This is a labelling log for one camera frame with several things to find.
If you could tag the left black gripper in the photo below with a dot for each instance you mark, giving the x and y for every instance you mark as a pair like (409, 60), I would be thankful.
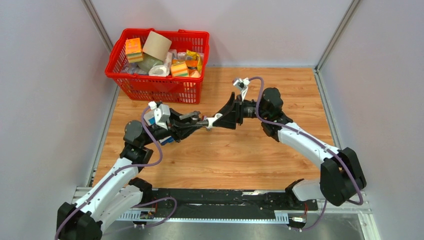
(176, 126)

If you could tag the blue razor package box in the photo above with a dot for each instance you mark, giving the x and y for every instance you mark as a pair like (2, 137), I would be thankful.
(149, 118)

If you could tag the dark grey metal faucet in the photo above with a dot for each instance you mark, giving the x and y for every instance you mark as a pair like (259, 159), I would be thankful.
(192, 118)

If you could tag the pale green tape roll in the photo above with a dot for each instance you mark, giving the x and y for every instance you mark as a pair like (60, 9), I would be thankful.
(148, 62)

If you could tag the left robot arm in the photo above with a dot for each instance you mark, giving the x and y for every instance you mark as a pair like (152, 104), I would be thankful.
(120, 189)

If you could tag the yellow snack packet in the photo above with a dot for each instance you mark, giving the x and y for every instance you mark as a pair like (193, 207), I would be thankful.
(193, 60)

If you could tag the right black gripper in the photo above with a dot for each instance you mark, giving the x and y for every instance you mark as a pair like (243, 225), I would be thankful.
(233, 108)

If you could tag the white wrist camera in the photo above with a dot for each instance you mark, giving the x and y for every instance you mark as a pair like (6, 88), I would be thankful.
(161, 113)
(242, 84)

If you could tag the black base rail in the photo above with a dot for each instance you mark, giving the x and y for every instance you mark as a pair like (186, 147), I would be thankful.
(223, 204)

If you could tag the brown cardboard tape roll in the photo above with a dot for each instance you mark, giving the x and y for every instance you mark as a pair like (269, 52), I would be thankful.
(157, 46)

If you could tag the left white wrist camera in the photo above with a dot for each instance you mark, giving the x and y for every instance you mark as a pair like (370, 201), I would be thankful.
(161, 113)

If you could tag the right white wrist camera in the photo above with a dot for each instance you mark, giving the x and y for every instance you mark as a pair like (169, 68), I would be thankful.
(242, 84)

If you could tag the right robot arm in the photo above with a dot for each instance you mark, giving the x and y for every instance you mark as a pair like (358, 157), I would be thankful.
(341, 175)

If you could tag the white tape roll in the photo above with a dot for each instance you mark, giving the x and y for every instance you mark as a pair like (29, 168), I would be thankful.
(159, 71)

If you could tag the orange striped sponge block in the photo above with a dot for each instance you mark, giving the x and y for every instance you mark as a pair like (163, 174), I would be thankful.
(179, 69)

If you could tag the chrome faucet with white elbow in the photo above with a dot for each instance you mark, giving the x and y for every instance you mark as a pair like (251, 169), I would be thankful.
(207, 122)

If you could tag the red plastic shopping basket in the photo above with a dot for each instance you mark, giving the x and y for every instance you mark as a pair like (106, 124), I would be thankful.
(154, 88)

